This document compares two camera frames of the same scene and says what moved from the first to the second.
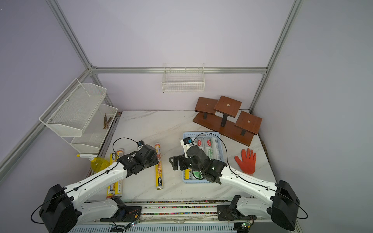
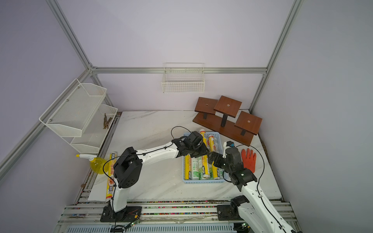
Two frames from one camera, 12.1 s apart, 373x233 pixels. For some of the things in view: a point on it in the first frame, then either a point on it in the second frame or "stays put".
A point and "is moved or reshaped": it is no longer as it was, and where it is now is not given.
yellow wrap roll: x=159 y=175 -> x=215 y=172
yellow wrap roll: x=187 y=174 stays put
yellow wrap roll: x=118 y=186 is moved or reshaped
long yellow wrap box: x=111 y=191 stays put
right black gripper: x=178 y=158 -> x=219 y=158
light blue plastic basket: x=211 y=142 stays put
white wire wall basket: x=183 y=77 stays put
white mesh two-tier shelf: x=79 y=116 stays put
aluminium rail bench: x=180 y=216 stays put
